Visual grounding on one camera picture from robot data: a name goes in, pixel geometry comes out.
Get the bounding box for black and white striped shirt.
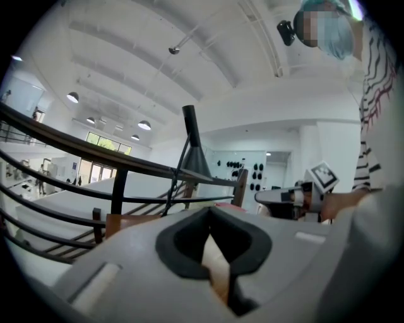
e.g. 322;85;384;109
352;18;399;193

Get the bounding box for dark curved balcony railing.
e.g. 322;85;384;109
0;101;249;264

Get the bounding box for white wall board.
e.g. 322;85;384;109
205;150;269;193

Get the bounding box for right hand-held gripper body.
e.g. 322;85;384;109
294;160;342;223

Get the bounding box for black head-worn camera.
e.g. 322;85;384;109
276;19;298;47

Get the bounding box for brown wooden railing post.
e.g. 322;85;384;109
232;168;249;209

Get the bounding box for group of black board items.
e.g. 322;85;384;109
217;160;266;191

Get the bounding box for glass entrance door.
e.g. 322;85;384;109
78;158;118;184

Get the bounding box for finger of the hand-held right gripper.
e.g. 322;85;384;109
267;202;300;219
254;185;304;206

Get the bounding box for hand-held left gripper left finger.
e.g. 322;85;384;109
52;206;241;323

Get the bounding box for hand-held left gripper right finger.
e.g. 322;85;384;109
209;206;350;323

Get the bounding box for black desk lamp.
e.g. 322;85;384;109
162;105;215;218

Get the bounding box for person's right forearm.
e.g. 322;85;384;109
321;190;370;223

